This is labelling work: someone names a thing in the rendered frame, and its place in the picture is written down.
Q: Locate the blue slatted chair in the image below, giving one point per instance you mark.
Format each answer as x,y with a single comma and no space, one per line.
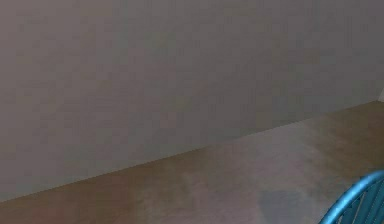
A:
356,199

